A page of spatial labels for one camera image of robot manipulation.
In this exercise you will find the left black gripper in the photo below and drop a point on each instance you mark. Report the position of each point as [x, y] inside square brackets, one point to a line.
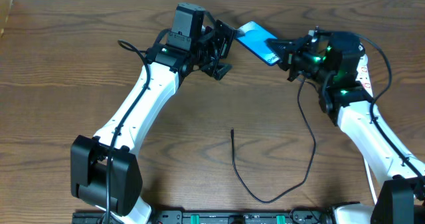
[218, 46]

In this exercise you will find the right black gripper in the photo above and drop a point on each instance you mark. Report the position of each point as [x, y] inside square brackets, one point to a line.
[295, 54]

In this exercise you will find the blue Galaxy smartphone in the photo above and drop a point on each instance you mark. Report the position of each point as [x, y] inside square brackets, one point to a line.
[253, 37]

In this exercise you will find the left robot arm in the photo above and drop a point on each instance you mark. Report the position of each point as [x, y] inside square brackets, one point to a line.
[104, 171]

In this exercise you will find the white power strip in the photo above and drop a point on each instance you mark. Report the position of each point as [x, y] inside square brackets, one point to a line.
[363, 74]

